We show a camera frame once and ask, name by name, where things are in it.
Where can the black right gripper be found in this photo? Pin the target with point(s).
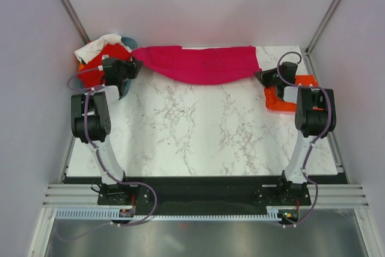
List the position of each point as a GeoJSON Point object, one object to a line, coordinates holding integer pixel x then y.
{"type": "Point", "coordinates": [263, 76]}

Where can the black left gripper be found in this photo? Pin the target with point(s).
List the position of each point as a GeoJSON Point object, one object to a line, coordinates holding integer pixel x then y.
{"type": "Point", "coordinates": [133, 67]}

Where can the magenta t shirt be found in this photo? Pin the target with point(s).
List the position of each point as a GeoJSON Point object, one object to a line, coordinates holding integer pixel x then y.
{"type": "Point", "coordinates": [211, 66]}

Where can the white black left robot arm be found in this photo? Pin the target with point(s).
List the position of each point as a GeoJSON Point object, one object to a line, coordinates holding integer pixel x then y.
{"type": "Point", "coordinates": [91, 124]}

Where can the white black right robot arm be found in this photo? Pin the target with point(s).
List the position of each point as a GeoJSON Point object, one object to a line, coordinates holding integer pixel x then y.
{"type": "Point", "coordinates": [315, 116]}

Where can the folded orange t shirt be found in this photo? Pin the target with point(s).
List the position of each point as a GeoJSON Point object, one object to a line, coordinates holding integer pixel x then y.
{"type": "Point", "coordinates": [286, 105]}

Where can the teal laundry basket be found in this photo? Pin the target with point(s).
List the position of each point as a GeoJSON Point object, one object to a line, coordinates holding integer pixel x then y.
{"type": "Point", "coordinates": [107, 61]}

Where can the red t shirt in basket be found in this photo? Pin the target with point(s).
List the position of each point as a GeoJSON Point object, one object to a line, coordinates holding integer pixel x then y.
{"type": "Point", "coordinates": [90, 75]}

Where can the white black t shirt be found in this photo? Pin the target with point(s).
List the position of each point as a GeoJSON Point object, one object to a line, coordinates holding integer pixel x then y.
{"type": "Point", "coordinates": [92, 49]}

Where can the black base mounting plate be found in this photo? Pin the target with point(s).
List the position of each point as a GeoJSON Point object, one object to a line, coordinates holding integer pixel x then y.
{"type": "Point", "coordinates": [208, 195]}

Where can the left aluminium corner post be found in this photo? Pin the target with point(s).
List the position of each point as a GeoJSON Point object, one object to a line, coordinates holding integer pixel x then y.
{"type": "Point", "coordinates": [75, 20]}

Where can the aluminium corner post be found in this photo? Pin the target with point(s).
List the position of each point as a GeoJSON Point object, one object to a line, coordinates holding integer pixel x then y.
{"type": "Point", "coordinates": [322, 26]}
{"type": "Point", "coordinates": [75, 20]}

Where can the right aluminium corner post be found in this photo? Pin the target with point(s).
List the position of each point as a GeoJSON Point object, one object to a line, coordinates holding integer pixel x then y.
{"type": "Point", "coordinates": [322, 26]}

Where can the white slotted cable duct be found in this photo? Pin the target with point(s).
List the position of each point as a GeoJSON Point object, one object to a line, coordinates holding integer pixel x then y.
{"type": "Point", "coordinates": [117, 214]}

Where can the aluminium frame rail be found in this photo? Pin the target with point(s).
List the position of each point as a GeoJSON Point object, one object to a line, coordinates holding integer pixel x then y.
{"type": "Point", "coordinates": [335, 196]}

